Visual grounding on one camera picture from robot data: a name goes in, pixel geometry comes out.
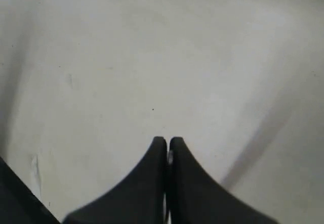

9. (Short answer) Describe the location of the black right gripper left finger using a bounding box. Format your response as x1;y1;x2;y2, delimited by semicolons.
64;137;167;223

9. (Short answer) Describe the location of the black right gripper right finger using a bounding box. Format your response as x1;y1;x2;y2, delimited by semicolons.
170;137;277;223

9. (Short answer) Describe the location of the silver table knife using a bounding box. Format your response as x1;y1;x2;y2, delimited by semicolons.
166;150;174;223

